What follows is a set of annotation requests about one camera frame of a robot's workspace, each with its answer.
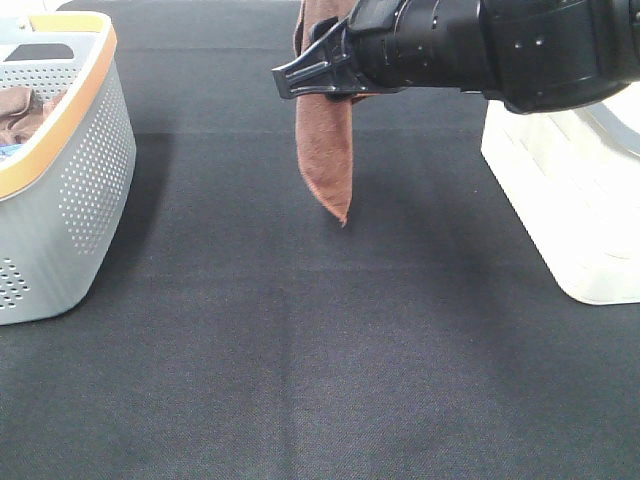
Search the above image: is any brown cloth in basket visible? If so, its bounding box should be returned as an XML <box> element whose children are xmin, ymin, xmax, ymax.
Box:
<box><xmin>1</xmin><ymin>86</ymin><xmax>66</xmax><ymax>146</ymax></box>

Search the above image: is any brown towel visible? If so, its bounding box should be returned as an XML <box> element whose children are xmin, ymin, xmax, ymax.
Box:
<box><xmin>293</xmin><ymin>0</ymin><xmax>364</xmax><ymax>226</ymax></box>

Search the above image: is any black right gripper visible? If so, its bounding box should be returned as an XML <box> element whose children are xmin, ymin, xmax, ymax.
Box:
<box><xmin>272</xmin><ymin>17</ymin><xmax>385</xmax><ymax>99</ymax></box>

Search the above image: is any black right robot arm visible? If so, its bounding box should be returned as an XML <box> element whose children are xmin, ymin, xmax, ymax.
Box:
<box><xmin>273</xmin><ymin>1</ymin><xmax>639</xmax><ymax>114</ymax></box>

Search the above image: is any blue cloth in basket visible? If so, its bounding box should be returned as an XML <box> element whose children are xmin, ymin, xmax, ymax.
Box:
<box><xmin>0</xmin><ymin>144</ymin><xmax>22</xmax><ymax>162</ymax></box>

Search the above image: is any white basket with grey rim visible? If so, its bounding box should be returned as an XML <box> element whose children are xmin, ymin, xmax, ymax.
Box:
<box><xmin>481</xmin><ymin>84</ymin><xmax>639</xmax><ymax>305</ymax></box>

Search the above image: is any grey basket with orange rim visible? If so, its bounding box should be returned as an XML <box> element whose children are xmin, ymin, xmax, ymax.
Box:
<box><xmin>1</xmin><ymin>11</ymin><xmax>136</xmax><ymax>325</ymax></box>

